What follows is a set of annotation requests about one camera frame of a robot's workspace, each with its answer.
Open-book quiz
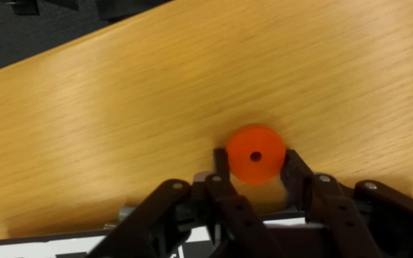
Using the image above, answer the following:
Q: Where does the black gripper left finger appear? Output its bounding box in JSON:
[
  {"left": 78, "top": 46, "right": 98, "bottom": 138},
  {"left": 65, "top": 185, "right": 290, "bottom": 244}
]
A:
[{"left": 89, "top": 148, "right": 285, "bottom": 258}]

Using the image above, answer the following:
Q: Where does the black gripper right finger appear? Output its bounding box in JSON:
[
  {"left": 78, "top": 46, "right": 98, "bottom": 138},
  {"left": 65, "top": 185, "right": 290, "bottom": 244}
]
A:
[{"left": 280, "top": 149, "right": 413, "bottom": 258}]

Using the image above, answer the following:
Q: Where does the orange ring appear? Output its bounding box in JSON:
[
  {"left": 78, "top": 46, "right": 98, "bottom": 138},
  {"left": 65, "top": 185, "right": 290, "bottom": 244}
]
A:
[{"left": 226, "top": 123, "right": 289, "bottom": 187}]

